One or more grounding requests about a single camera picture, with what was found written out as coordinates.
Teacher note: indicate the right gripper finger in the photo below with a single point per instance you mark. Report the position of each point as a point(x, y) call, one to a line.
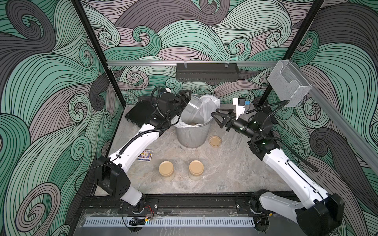
point(222, 121)
point(224, 113)

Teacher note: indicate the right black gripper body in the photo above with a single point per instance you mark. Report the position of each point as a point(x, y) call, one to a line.
point(241, 127)

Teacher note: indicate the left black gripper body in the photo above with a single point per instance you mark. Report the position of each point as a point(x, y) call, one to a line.
point(176, 107)

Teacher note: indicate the clear plastic rice jar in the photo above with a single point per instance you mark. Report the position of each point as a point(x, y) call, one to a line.
point(191, 114)

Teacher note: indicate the beige jar lid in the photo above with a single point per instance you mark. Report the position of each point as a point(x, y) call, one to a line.
point(215, 141)

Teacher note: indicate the jar with beige lid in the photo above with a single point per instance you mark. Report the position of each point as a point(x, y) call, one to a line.
point(166, 170)
point(196, 169)

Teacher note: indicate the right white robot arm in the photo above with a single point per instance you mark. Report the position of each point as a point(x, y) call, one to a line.
point(317, 212)

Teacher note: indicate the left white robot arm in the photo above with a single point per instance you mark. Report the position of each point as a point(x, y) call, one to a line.
point(154, 118)

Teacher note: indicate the white plastic bin liner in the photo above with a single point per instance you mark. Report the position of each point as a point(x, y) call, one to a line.
point(209, 104)

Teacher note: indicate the silver mesh waste bin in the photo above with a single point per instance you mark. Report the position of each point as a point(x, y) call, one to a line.
point(192, 137)

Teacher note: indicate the black flat case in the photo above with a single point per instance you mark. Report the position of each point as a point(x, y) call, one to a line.
point(142, 113)

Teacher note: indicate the small colourful card box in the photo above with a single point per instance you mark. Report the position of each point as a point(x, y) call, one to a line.
point(146, 155)

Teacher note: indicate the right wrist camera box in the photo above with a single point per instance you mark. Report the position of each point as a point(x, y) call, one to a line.
point(240, 105)

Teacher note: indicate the black perforated wall shelf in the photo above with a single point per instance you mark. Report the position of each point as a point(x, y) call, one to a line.
point(210, 73)

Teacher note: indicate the clear acrylic wall holder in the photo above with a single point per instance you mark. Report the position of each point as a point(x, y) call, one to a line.
point(289, 82)

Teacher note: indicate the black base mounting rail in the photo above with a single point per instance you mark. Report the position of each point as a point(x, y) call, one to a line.
point(242, 203)

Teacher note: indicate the white slotted cable duct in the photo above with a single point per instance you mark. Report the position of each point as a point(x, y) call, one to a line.
point(245, 222)

